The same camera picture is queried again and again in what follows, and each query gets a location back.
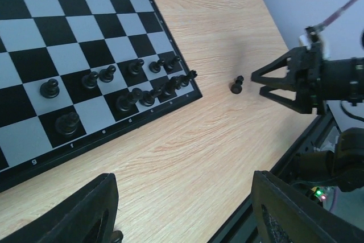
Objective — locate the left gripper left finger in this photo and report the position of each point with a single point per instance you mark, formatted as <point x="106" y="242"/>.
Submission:
<point x="88" y="215"/>

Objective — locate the black piece lowest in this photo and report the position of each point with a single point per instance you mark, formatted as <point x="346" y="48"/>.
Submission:
<point x="67" y="124"/>

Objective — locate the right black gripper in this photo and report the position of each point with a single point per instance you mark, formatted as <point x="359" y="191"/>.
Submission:
<point x="307" y="83"/>

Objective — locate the black pawn low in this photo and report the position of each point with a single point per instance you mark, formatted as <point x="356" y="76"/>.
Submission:
<point x="50" y="89"/>
<point x="106" y="75"/>

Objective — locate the black piece tall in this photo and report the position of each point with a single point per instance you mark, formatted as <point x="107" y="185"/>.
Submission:
<point x="135" y="67"/>

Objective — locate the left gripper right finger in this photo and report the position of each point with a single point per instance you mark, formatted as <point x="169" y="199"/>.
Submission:
<point x="285" y="215"/>

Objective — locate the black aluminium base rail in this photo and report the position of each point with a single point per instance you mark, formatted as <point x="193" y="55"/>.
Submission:
<point x="241" y="225"/>

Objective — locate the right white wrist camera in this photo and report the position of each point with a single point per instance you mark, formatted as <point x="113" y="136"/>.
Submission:
<point x="312" y="34"/>

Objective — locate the right circuit board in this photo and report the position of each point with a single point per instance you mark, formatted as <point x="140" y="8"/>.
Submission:
<point x="321" y="194"/>

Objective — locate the black and silver chessboard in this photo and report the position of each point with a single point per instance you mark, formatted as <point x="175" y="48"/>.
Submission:
<point x="66" y="40"/>

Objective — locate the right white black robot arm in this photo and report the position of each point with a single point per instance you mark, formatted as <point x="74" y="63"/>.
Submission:
<point x="341" y="80"/>

